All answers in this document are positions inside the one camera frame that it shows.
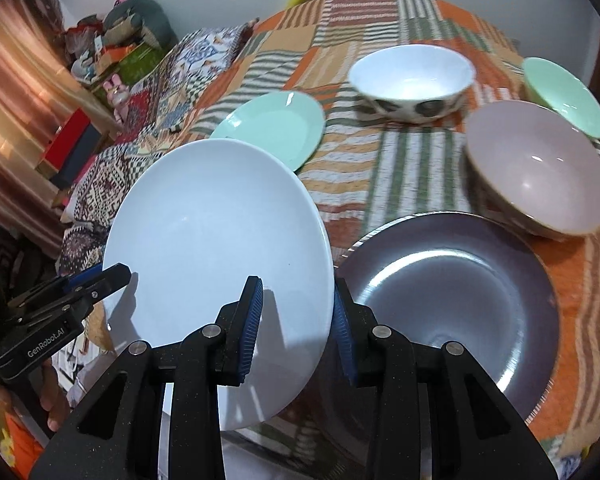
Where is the green bowl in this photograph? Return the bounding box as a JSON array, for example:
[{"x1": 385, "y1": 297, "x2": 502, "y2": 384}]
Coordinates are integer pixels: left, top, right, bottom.
[{"x1": 522, "y1": 56, "x2": 600, "y2": 141}]

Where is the brown striped curtain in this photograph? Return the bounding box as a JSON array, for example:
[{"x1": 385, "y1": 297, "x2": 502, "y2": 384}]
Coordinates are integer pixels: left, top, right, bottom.
[{"x1": 0, "y1": 0, "x2": 121, "y2": 211}]

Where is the green plate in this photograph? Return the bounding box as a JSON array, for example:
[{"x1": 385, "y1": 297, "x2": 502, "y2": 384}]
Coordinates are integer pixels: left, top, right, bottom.
[{"x1": 209, "y1": 91, "x2": 326, "y2": 173}]

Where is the pink bowl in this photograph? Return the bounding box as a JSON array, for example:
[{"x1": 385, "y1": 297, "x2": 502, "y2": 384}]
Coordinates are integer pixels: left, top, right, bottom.
[{"x1": 466, "y1": 100, "x2": 600, "y2": 240}]

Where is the grey plush toy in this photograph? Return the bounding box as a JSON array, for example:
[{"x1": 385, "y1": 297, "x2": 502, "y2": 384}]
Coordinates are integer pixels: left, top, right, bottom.
[{"x1": 102, "y1": 0, "x2": 178, "y2": 51}]

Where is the green box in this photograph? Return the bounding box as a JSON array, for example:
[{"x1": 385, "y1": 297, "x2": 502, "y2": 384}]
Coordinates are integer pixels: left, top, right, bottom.
[{"x1": 92, "y1": 42, "x2": 166, "y2": 96}]

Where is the person's left hand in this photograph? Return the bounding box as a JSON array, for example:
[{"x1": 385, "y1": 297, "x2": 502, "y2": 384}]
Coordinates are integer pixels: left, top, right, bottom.
[{"x1": 37, "y1": 360, "x2": 73, "y2": 433}]

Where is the pile of packages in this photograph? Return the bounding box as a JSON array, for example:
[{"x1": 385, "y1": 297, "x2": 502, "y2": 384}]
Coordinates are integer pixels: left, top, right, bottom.
[{"x1": 62, "y1": 12, "x2": 111, "y2": 83}]

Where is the white bowl with dark spots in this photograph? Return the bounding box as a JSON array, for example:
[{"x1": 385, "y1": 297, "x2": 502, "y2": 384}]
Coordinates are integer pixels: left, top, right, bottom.
[{"x1": 348, "y1": 44, "x2": 477, "y2": 125}]

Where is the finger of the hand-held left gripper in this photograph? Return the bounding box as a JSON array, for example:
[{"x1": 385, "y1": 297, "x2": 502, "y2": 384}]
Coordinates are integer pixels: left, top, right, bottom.
[
  {"x1": 55, "y1": 266, "x2": 106, "y2": 293},
  {"x1": 7, "y1": 262, "x2": 132, "y2": 326}
]

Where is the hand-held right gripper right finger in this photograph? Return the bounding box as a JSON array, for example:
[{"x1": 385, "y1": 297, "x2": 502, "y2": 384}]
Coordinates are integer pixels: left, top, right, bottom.
[{"x1": 332, "y1": 276, "x2": 573, "y2": 480}]

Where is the white plate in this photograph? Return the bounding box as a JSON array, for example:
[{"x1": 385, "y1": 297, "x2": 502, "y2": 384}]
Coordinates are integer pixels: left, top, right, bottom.
[{"x1": 102, "y1": 140, "x2": 336, "y2": 432}]

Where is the patterned quilt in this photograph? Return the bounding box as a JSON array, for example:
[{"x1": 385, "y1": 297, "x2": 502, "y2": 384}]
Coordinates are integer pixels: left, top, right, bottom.
[{"x1": 57, "y1": 17, "x2": 261, "y2": 261}]

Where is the purple plate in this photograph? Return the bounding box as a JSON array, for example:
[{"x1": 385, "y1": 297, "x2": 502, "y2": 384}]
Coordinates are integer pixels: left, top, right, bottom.
[{"x1": 315, "y1": 211, "x2": 561, "y2": 456}]

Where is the pink bunny toy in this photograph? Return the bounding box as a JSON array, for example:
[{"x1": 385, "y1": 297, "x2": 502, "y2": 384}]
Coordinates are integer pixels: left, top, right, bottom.
[{"x1": 102, "y1": 74, "x2": 131, "y2": 111}]

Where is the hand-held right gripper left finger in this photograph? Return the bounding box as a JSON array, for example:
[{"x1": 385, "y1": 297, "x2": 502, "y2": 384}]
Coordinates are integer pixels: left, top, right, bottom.
[{"x1": 27, "y1": 275, "x2": 266, "y2": 480}]

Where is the striped patchwork blanket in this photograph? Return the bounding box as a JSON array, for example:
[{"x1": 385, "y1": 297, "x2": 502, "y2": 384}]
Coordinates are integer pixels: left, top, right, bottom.
[{"x1": 170, "y1": 0, "x2": 600, "y2": 480}]

